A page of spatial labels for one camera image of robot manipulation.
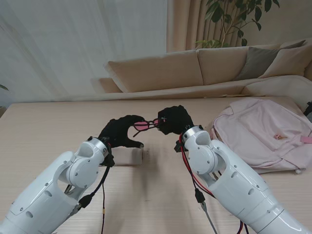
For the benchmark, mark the dark object beside table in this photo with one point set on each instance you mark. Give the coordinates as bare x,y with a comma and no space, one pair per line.
308,111

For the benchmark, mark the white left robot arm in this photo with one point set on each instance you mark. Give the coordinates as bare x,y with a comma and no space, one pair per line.
48,195

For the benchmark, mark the white sheer curtain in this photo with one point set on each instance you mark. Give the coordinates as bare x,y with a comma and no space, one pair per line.
73,48

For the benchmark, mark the black glasses with pink lenses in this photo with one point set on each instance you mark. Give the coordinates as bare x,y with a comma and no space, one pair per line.
141,126

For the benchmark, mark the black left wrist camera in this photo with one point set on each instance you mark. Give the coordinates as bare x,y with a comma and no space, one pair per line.
110,161

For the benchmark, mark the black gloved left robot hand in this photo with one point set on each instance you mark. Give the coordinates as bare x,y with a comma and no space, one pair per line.
117,131

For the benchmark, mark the beige pleated curtain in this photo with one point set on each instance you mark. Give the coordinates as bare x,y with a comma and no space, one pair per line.
185,24

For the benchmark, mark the beige throw pillow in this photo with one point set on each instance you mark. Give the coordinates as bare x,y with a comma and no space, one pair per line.
290,61

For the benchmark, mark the pale pink backpack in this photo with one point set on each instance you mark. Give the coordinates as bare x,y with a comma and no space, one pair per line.
260,136

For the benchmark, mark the small green plant leaves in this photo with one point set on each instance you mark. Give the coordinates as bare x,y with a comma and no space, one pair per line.
3,87

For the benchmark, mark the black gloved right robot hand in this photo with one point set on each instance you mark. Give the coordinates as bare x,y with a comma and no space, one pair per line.
178,119

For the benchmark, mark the beige sofa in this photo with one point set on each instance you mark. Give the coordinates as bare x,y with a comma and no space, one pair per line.
158,73

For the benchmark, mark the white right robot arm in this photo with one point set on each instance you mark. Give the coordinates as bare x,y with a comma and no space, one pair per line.
231,185

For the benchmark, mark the grey throw pillow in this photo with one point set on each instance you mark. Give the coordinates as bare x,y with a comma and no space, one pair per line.
258,62

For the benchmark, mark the green leafy indoor plant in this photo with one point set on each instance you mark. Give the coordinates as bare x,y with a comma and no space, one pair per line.
229,17

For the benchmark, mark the cream fabric glasses pouch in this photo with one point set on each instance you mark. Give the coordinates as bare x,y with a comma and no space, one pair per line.
126,157

